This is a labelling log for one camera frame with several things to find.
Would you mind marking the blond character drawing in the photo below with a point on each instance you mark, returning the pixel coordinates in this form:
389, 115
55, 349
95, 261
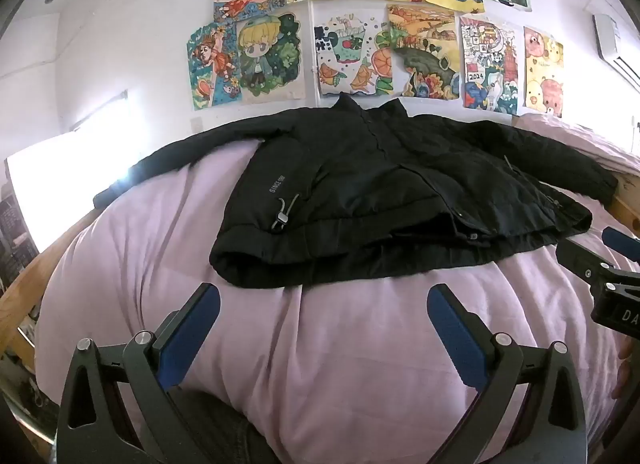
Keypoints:
267, 56

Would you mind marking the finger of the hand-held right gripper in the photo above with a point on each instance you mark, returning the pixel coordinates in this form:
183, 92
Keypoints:
580, 256
620, 238

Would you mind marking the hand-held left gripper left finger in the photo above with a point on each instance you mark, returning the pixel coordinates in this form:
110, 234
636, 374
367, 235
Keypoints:
192, 329

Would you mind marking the black jacket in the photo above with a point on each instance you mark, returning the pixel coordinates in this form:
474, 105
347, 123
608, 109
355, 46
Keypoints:
375, 184

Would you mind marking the red white collage drawing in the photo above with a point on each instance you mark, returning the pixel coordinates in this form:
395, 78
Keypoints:
487, 66

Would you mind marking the cluttered dark shelf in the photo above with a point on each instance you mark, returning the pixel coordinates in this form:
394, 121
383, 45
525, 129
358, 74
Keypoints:
11, 239

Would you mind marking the pink pigs yellow drawing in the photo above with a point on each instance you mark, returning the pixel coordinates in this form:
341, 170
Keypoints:
542, 74

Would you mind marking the wooden bed frame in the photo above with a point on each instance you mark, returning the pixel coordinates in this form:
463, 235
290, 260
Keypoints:
30, 294

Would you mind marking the white air conditioner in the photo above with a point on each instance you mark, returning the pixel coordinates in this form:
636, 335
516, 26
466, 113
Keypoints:
607, 36

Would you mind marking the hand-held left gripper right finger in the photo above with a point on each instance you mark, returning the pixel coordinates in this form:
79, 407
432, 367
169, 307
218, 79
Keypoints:
455, 331

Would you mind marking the swimming girl drawing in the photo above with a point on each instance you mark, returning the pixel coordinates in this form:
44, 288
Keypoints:
212, 66

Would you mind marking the landscape dinosaur drawing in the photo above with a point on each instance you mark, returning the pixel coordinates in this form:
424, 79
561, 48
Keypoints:
425, 51

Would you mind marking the pink bed sheet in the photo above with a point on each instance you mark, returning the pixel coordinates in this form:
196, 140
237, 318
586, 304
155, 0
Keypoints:
350, 344

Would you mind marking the bright window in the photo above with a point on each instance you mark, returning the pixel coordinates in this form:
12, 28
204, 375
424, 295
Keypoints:
65, 169

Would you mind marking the orange slices drink drawing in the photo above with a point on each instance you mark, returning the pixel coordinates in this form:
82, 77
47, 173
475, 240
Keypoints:
352, 54

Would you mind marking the person's right hand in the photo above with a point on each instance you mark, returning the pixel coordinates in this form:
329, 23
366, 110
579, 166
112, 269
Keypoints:
625, 369

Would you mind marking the white wall pipe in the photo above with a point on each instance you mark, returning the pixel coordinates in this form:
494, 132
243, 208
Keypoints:
314, 44

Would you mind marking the person's dark trouser leg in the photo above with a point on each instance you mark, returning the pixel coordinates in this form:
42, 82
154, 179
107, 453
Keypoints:
240, 444

